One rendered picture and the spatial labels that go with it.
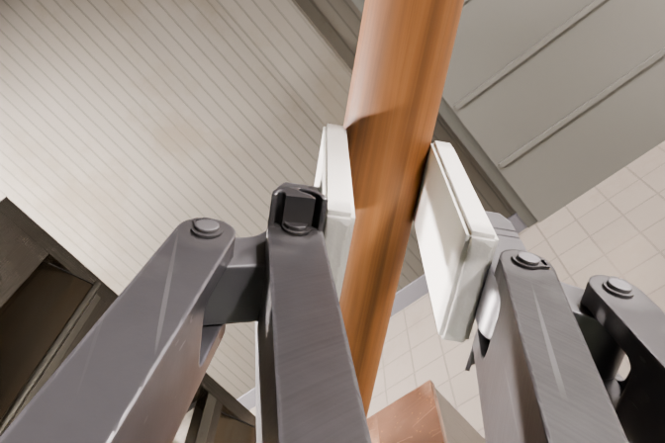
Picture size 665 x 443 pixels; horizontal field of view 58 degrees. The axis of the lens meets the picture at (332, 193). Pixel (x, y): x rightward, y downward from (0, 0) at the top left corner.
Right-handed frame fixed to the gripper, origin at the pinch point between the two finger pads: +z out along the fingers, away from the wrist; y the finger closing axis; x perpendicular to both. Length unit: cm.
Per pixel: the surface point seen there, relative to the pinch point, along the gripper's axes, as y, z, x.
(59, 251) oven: -75, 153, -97
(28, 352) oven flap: -66, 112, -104
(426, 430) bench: 55, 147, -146
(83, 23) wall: -131, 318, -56
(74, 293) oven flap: -65, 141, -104
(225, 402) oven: -17, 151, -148
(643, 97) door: 178, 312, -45
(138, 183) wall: -99, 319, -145
